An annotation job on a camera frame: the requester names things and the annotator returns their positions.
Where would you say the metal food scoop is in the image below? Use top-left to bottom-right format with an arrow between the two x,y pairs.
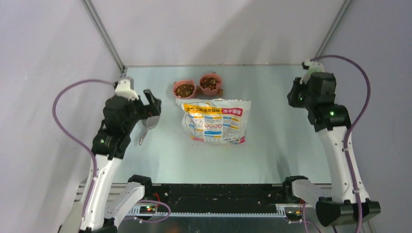
138,116 -> 160,145

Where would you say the cat food bag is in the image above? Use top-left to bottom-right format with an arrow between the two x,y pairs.
175,98 -> 252,145

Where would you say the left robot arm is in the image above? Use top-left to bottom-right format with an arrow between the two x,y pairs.
58,89 -> 162,233

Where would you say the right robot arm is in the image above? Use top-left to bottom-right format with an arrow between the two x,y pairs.
282,72 -> 381,227

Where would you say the pink bowl with kibble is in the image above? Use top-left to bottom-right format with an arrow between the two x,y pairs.
172,80 -> 197,99

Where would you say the empty pink bowl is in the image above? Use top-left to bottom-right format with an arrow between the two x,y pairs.
199,72 -> 223,97

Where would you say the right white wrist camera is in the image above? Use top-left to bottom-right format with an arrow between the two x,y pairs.
300,59 -> 325,84

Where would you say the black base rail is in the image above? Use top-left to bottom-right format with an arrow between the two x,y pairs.
144,184 -> 303,215

